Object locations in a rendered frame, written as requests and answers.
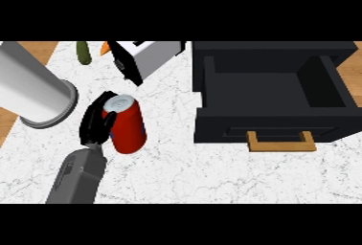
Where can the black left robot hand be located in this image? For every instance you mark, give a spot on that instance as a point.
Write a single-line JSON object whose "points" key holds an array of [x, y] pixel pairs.
{"points": [[93, 122]]}

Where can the red can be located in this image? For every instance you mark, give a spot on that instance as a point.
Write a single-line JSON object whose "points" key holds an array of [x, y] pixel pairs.
{"points": [[127, 127]]}

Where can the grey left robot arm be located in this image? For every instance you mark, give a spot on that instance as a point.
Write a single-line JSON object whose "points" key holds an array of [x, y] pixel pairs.
{"points": [[77, 178]]}

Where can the black drawer front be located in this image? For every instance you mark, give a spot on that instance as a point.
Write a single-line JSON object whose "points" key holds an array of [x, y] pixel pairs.
{"points": [[278, 126]]}

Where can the black open drawer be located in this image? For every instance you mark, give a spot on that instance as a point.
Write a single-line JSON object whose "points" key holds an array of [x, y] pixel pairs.
{"points": [[274, 86]]}

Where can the large white cylinder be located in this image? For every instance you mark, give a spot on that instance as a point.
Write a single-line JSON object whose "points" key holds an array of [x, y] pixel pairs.
{"points": [[33, 89]]}

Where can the green cucumber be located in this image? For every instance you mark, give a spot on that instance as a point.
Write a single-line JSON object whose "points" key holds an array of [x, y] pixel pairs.
{"points": [[83, 52]]}

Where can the orange carrot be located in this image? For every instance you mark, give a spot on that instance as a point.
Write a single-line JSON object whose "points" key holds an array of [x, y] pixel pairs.
{"points": [[105, 48]]}

